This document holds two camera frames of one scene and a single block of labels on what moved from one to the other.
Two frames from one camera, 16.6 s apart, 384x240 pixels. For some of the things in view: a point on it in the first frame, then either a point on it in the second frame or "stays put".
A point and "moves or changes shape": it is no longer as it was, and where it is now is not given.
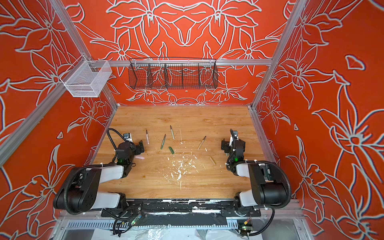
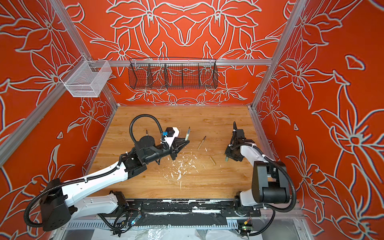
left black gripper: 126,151 -> 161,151
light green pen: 172,133 moves or changes shape
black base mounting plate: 222,207 stays put
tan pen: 201,143 stays put
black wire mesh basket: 173,73 stays put
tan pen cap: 212,161 stays put
